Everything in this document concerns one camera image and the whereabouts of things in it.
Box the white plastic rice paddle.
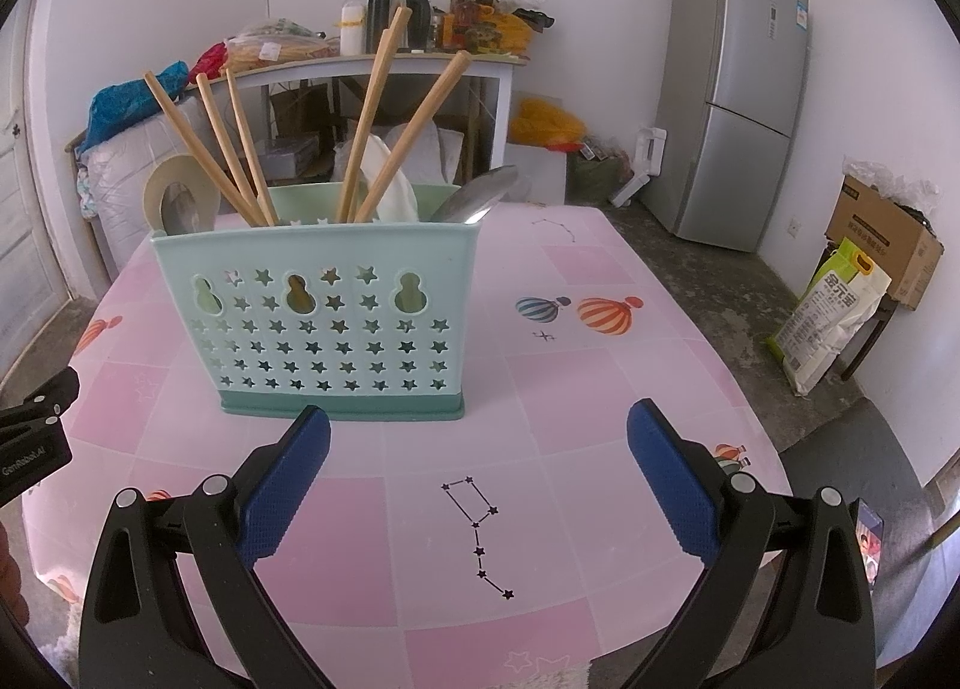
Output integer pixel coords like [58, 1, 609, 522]
[351, 133, 420, 224]

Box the large wrapped white bundle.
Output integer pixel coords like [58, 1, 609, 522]
[78, 95, 220, 278]

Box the red oil bottle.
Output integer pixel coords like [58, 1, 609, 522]
[452, 0, 490, 53]

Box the cream ceramic soup spoon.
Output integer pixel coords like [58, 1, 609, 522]
[142, 154, 221, 235]

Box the small dark metal spoon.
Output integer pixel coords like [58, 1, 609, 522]
[160, 182, 200, 235]

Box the white panel door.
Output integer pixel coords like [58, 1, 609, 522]
[0, 0, 70, 377]

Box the pink balloon pattern tablecloth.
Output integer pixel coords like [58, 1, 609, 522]
[23, 205, 788, 687]

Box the white plastic bottle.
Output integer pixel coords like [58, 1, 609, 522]
[338, 0, 366, 56]

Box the white sack under table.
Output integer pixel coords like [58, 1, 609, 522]
[332, 123, 466, 185]

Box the cardboard box by wall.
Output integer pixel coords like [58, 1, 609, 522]
[825, 175, 944, 310]

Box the mint green utensil holder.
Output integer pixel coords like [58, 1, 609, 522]
[151, 184, 480, 421]

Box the left human hand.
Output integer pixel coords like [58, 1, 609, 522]
[0, 525, 29, 627]

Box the yellow green rice bag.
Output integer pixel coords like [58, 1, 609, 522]
[766, 239, 892, 396]

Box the silver refrigerator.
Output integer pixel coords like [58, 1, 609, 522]
[641, 0, 811, 253]

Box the yellow plastic bag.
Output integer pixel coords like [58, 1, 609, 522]
[508, 97, 587, 151]

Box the wooden chopstick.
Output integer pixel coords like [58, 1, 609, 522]
[224, 70, 278, 226]
[353, 50, 472, 223]
[143, 71, 263, 227]
[335, 6, 412, 223]
[195, 73, 265, 226]

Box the large steel soup spoon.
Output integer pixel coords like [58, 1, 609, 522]
[430, 166, 521, 224]

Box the red plastic bag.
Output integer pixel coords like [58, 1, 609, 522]
[189, 42, 228, 84]

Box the clear bag of noodles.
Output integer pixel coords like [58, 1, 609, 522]
[223, 17, 338, 73]

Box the black electric kettle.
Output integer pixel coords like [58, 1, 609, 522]
[391, 0, 433, 52]

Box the white side table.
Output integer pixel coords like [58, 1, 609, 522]
[202, 50, 527, 174]

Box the black thermos flask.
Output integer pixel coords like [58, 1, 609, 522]
[364, 0, 391, 53]

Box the blue plastic bag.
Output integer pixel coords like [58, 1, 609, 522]
[78, 62, 189, 152]

